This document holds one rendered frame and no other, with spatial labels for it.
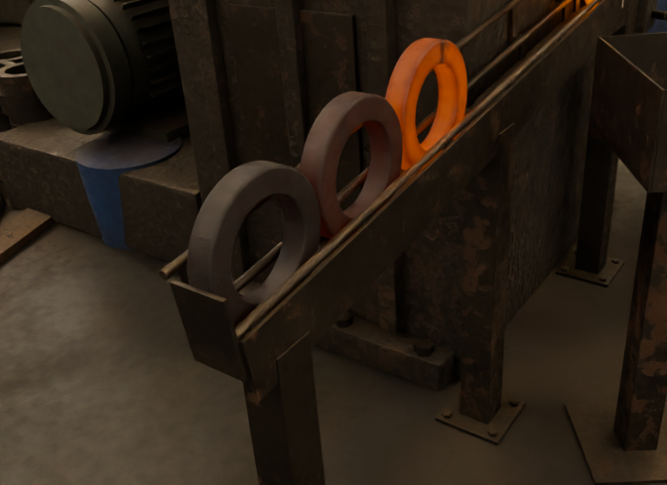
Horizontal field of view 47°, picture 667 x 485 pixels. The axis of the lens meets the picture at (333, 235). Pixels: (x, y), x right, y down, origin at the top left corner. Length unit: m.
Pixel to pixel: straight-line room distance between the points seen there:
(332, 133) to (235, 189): 0.16
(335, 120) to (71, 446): 0.97
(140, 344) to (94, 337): 0.12
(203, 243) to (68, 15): 1.46
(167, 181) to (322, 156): 1.18
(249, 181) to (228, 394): 0.93
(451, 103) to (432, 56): 0.12
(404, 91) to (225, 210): 0.34
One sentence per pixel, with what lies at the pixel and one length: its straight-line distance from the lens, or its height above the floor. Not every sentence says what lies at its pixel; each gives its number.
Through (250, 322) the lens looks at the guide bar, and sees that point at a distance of 0.78.
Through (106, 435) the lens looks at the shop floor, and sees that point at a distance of 1.61.
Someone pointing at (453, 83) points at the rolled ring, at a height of 0.70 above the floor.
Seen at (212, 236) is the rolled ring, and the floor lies 0.69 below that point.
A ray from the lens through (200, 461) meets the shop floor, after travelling 1.50.
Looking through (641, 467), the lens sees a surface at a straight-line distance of 1.48.
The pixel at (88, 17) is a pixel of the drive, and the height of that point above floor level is 0.63.
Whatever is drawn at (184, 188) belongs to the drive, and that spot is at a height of 0.25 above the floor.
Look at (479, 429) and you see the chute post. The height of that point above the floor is 0.01.
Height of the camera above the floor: 1.03
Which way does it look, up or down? 28 degrees down
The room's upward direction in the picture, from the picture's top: 4 degrees counter-clockwise
